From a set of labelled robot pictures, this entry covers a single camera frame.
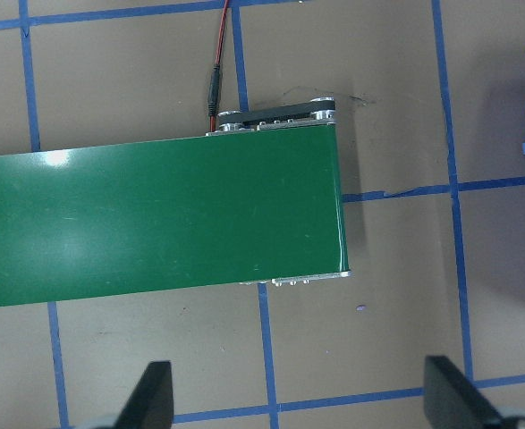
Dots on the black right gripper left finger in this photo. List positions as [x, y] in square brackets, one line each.
[151, 404]

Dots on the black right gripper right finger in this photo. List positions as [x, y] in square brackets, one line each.
[450, 400]

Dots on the green conveyor belt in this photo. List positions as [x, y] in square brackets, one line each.
[259, 200]

